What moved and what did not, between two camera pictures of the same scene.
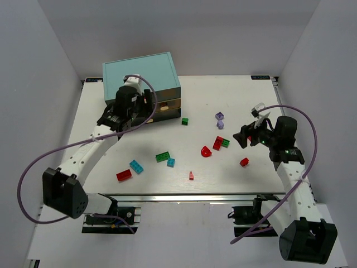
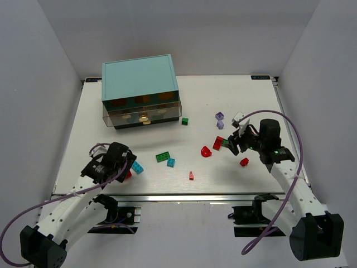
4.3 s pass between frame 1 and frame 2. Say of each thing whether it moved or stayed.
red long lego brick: stayed
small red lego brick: stayed
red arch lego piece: stayed
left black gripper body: moved
